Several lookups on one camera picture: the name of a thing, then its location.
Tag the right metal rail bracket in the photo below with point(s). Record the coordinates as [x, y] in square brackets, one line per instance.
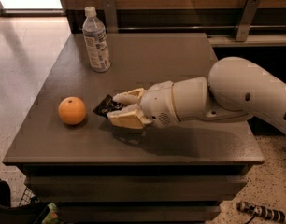
[248, 13]

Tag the black bag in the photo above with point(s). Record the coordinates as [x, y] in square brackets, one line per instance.
[32, 213]

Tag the metal rail bracket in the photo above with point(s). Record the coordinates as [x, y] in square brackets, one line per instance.
[248, 13]
[110, 12]

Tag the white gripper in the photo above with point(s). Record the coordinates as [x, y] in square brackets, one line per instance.
[157, 104]

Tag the horizontal metal rail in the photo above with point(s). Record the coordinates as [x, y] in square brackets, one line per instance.
[266, 29]

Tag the black white striped handle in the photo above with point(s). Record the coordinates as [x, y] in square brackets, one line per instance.
[261, 211]

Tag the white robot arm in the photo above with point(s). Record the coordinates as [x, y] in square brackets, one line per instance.
[235, 90]

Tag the wire mesh basket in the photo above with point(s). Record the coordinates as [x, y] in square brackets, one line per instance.
[27, 197]

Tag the green snack package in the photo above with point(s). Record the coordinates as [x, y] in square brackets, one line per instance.
[52, 217]

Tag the black rxbar chocolate bar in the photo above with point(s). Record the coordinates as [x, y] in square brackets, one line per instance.
[107, 105]

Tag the clear plastic water bottle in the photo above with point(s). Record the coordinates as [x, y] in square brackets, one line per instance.
[95, 37]

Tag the grey drawer cabinet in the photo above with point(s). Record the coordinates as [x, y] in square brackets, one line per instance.
[98, 173]

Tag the orange fruit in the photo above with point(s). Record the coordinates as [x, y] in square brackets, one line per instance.
[72, 111]

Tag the left metal rail bracket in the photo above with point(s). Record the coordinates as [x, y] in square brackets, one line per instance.
[110, 12]

